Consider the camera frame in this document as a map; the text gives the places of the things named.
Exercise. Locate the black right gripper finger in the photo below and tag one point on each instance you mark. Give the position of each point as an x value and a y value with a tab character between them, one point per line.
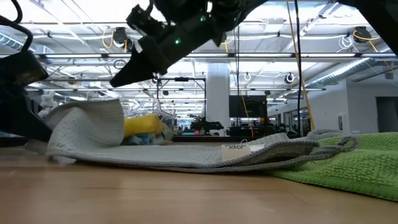
133	73

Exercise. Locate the yellow microfiber towel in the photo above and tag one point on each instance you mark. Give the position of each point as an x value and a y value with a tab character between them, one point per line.
143	124

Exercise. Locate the light blue microfiber towel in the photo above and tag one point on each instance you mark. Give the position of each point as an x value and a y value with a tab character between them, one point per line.
140	139

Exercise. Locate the grey waffle-weave towel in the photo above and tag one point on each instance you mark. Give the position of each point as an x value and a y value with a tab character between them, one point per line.
155	155

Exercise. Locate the bright green microfiber towel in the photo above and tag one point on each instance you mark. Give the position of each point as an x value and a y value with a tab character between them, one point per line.
351	168

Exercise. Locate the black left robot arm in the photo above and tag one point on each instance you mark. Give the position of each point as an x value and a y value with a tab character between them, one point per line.
15	25

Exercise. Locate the white robot figure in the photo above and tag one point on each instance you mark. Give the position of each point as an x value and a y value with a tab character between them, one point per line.
46	104

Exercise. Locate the clear plastic bin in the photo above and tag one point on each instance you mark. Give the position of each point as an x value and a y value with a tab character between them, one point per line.
161	118

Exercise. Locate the white pillar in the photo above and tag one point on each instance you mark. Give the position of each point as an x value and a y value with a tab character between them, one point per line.
217	93

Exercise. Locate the black metal table frame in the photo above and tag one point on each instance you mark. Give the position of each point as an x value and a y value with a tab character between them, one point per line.
202	138

